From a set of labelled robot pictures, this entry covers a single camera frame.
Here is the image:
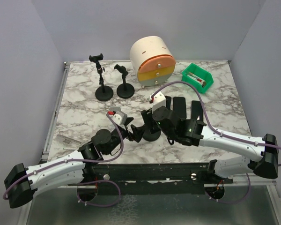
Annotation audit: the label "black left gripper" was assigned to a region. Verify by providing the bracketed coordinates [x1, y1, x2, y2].
[104, 118, 146, 156]

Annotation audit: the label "silver phone with dark screen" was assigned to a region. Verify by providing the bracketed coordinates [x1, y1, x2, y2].
[165, 96, 171, 110]

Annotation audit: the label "black round-base phone stand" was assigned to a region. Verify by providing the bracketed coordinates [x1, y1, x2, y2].
[114, 64, 135, 99]

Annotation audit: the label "black adjustable phone stand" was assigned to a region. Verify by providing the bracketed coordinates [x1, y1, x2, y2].
[89, 53, 113, 102]

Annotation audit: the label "small black phone stand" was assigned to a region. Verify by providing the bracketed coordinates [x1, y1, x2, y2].
[142, 129, 161, 142]

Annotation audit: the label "silver folding phone stand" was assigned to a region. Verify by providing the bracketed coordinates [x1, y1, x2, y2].
[109, 106, 121, 112]

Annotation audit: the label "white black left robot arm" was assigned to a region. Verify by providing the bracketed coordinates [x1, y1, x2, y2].
[3, 122, 145, 209]

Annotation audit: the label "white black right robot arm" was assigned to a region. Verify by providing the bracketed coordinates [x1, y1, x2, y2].
[149, 106, 278, 183]

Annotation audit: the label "cream cylindrical drawer organizer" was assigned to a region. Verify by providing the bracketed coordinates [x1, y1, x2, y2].
[130, 36, 176, 87]

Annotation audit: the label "items inside green bin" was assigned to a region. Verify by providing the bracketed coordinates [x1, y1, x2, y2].
[188, 72, 206, 88]

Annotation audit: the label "green plastic bin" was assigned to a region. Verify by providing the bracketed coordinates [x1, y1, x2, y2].
[181, 63, 214, 93]

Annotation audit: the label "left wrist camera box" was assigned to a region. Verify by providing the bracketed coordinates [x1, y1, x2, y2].
[107, 111, 127, 126]

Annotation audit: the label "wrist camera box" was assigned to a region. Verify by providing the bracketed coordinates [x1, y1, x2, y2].
[107, 111, 127, 126]
[148, 91, 166, 112]

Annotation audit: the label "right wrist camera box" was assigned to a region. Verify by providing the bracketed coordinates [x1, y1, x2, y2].
[148, 91, 166, 112]

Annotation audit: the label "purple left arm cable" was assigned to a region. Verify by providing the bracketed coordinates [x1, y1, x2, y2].
[2, 114, 125, 207]

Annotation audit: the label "black front mounting rail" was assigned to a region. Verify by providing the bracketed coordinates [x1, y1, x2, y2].
[82, 162, 233, 195]

